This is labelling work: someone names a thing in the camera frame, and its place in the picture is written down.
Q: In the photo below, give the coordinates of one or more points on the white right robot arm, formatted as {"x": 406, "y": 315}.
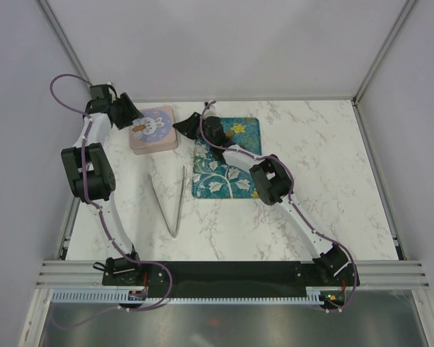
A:
{"x": 274, "y": 184}

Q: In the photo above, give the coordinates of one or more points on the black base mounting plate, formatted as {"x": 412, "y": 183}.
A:
{"x": 238, "y": 279}

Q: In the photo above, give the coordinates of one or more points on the metal serving tongs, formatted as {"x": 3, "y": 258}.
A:
{"x": 170, "y": 207}

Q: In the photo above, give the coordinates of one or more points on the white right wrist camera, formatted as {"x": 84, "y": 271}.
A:
{"x": 210, "y": 109}

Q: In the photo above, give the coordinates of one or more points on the white slotted cable duct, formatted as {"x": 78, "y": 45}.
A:
{"x": 125, "y": 297}

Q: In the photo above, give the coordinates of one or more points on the aluminium frame rail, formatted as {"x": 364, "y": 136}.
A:
{"x": 79, "y": 73}

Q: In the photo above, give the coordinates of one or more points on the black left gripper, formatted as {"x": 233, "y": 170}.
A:
{"x": 131, "y": 113}

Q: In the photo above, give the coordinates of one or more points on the pink chocolate box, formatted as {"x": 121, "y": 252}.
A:
{"x": 144, "y": 148}

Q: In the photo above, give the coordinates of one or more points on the pink box lid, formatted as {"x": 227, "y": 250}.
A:
{"x": 156, "y": 125}

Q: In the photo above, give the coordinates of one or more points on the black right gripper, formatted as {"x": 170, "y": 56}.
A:
{"x": 187, "y": 126}

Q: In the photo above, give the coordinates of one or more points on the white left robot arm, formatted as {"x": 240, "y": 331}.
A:
{"x": 92, "y": 180}

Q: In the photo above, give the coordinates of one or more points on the teal floral tray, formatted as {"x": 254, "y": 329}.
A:
{"x": 215, "y": 180}

